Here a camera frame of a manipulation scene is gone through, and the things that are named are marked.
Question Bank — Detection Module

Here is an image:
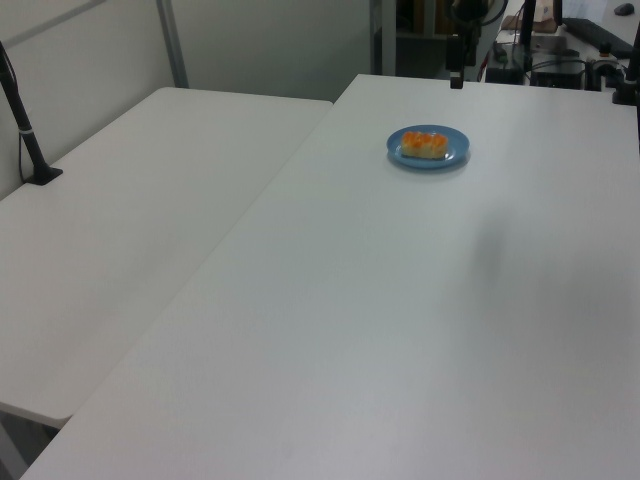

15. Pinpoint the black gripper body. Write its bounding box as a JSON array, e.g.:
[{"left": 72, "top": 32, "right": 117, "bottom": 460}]
[{"left": 446, "top": 33, "right": 464, "bottom": 72}]

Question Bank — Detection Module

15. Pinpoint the orange glazed bread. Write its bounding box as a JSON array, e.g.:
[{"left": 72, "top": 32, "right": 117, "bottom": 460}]
[{"left": 400, "top": 130, "right": 449, "bottom": 158}]

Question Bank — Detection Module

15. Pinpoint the blue round plate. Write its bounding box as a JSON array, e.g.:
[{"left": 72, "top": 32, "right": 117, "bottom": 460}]
[{"left": 385, "top": 123, "right": 472, "bottom": 170}]

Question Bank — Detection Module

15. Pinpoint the black upright pole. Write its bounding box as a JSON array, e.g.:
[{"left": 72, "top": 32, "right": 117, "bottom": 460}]
[{"left": 518, "top": 0, "right": 537, "bottom": 69}]

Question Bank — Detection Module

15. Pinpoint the brown cardboard box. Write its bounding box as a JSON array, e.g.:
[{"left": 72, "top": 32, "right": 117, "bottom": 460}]
[{"left": 501, "top": 0, "right": 560, "bottom": 35}]

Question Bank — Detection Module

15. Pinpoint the black electronics box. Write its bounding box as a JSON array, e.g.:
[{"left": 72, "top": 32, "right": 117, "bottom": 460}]
[{"left": 528, "top": 59, "right": 587, "bottom": 90}]

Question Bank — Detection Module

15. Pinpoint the black keyboard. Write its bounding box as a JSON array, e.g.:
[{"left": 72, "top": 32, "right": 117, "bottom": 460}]
[{"left": 562, "top": 17, "right": 635, "bottom": 57}]

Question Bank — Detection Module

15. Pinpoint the black camera stand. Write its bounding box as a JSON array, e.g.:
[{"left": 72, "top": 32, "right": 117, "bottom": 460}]
[
  {"left": 0, "top": 39, "right": 65, "bottom": 187},
  {"left": 611, "top": 34, "right": 640, "bottom": 107}
]

